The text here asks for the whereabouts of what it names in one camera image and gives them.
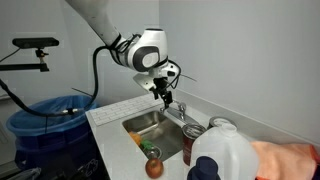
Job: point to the stainless steel sink basin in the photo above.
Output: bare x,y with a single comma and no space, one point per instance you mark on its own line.
163,131

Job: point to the dark blue trash bin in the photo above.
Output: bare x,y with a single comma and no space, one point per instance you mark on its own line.
50,150

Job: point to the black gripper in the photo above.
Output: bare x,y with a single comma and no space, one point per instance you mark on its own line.
161,85

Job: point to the black stereo camera bar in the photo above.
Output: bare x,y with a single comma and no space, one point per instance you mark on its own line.
35,42

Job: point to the translucent plastic gallon jug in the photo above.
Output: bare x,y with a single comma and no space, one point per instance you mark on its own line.
230,153

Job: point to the peach cloth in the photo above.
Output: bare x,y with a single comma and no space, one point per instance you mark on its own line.
286,160

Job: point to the red apple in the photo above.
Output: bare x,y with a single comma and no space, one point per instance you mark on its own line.
154,168

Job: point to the dark red metal tumbler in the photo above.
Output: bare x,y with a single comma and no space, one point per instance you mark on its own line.
190,143

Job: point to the orange toy carrot green top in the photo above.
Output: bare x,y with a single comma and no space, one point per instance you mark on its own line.
136,138

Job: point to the metal sink drain strainer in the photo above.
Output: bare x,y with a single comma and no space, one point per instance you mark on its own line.
153,152

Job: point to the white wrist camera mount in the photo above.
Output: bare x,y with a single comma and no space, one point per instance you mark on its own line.
144,81

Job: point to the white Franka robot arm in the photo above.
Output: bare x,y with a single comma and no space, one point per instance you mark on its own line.
143,50

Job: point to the blue plastic trash bag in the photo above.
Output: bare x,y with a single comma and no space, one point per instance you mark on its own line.
50,115

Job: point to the chrome faucet spout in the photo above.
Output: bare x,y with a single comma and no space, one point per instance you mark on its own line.
163,108

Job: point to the white brick tile mat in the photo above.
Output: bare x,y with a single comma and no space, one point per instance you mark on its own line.
123,108

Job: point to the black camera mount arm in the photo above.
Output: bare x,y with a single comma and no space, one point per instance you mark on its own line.
23,67

